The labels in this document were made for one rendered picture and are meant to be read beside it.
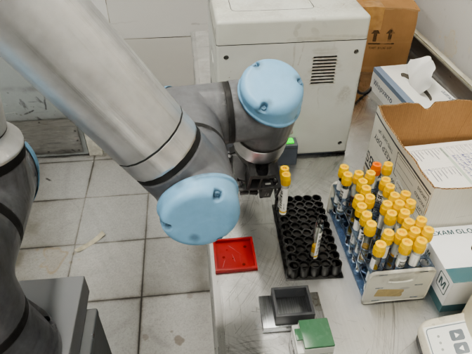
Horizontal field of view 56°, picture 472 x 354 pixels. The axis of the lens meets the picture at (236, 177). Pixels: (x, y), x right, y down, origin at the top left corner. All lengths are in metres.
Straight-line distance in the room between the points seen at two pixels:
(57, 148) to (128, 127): 2.19
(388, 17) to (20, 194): 1.01
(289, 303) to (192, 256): 1.25
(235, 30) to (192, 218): 0.48
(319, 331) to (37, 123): 2.07
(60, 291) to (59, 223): 1.49
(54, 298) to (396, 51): 1.05
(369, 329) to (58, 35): 0.56
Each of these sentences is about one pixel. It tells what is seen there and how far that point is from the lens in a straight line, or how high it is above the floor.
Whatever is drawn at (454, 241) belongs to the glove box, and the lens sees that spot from 0.76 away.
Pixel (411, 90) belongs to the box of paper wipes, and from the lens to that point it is 1.16.
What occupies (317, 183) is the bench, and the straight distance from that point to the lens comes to 0.90.
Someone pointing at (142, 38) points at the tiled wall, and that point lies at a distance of 2.24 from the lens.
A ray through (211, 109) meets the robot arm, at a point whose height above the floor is 1.19.
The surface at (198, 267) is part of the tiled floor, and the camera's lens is 1.87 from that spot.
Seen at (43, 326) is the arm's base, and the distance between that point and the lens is 0.62.
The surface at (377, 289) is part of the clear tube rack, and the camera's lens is 0.70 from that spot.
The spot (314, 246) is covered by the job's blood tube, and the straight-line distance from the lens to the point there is 0.71.
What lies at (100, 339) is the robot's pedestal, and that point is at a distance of 0.75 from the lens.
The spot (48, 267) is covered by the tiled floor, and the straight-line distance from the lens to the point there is 2.02.
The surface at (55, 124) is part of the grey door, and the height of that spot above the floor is 0.21.
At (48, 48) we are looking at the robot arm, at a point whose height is 1.33.
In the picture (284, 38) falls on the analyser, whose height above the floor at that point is 1.14.
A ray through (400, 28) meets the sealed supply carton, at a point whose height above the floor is 1.00.
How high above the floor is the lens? 1.45
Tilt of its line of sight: 40 degrees down
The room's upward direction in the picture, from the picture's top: straight up
